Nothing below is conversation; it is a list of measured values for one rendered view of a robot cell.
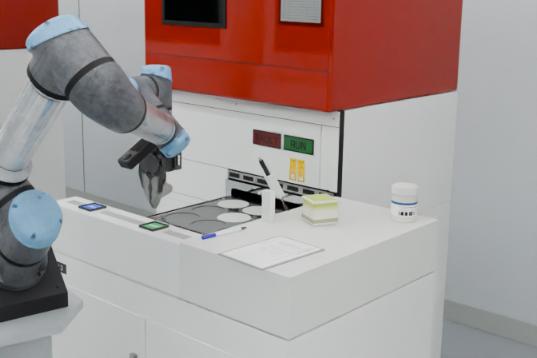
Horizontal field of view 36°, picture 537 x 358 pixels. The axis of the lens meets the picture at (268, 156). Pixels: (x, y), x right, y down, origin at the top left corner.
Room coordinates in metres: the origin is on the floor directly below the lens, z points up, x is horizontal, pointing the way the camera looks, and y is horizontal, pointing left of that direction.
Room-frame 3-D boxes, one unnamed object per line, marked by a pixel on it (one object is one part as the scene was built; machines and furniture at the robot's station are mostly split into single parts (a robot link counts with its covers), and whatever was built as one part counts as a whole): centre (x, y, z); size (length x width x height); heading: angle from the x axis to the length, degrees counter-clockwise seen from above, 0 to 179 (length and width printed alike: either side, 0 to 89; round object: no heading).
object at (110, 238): (2.13, 0.39, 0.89); 0.55 x 0.09 x 0.14; 49
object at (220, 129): (2.65, 0.10, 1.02); 0.81 x 0.03 x 0.40; 49
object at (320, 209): (2.10, -0.14, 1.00); 0.07 x 0.07 x 0.07; 22
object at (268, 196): (2.11, -0.01, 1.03); 0.06 x 0.04 x 0.13; 139
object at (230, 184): (2.52, -0.03, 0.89); 0.44 x 0.02 x 0.10; 49
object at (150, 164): (2.06, 0.28, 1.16); 0.09 x 0.08 x 0.12; 139
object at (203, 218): (2.36, 0.10, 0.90); 0.34 x 0.34 x 0.01; 49
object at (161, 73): (2.05, 0.28, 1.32); 0.09 x 0.08 x 0.11; 153
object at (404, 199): (2.14, -0.37, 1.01); 0.07 x 0.07 x 0.10
